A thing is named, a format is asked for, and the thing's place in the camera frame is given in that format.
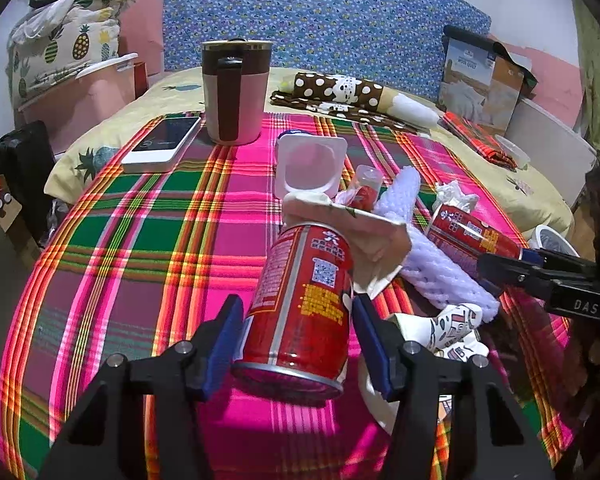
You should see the white tissue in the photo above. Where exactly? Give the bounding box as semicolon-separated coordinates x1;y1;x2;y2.
434;181;481;212

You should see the cardboard quilt box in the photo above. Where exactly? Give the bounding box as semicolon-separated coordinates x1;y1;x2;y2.
437;25;538;136

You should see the pineapple print quilt bundle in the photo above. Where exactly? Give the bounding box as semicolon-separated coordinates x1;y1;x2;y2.
7;0;143;111

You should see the red drink can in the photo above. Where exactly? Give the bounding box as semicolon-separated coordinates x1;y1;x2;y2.
425;203;531;262
231;224;353;401

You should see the folded red plaid cloth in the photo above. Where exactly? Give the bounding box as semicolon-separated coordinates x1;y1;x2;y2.
440;110;518;168

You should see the white flat panel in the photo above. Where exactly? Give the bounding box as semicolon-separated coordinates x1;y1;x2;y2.
505;97;598;208

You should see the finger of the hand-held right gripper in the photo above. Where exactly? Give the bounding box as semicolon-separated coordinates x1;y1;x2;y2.
517;247;598;275
477;252;558;305

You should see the red crumpled wrapper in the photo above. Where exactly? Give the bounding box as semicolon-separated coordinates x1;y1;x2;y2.
336;185;379;213

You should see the small clear plastic cup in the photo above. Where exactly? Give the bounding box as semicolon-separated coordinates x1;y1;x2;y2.
352;164;383;193

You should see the blue floral headboard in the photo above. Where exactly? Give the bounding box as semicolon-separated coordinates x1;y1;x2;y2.
162;0;492;103

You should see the white round waste bin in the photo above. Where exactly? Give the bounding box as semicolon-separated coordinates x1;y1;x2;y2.
532;224;579;261

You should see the pink green plaid cloth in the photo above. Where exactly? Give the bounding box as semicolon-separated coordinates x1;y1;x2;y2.
0;112;576;480

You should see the brown polka dot rolled blanket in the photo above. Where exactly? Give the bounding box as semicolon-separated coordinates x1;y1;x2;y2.
270;71;438;135

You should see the beige torn paper carton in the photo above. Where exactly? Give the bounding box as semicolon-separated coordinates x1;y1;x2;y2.
282;191;412;298

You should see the yellow pineapple print bedsheet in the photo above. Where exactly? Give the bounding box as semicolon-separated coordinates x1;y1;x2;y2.
44;66;576;241

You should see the white smartphone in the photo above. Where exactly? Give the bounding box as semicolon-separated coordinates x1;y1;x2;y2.
121;114;202;173

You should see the pink and brown mug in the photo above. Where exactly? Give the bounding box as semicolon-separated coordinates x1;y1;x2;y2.
201;37;273;146

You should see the clear plastic bowl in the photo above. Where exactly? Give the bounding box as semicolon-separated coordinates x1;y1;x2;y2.
497;137;531;168

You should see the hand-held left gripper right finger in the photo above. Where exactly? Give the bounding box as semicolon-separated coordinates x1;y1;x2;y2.
350;292;556;480

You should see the white yogurt cup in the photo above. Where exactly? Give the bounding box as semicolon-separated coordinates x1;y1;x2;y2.
274;131;348;200

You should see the pink storage bin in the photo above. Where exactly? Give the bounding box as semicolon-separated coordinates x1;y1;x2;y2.
17;53;140;153

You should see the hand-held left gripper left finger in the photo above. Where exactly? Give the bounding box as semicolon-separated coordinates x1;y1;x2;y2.
40;294;246;480

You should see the patterned paper cup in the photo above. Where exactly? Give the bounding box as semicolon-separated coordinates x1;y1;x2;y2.
390;302;483;361

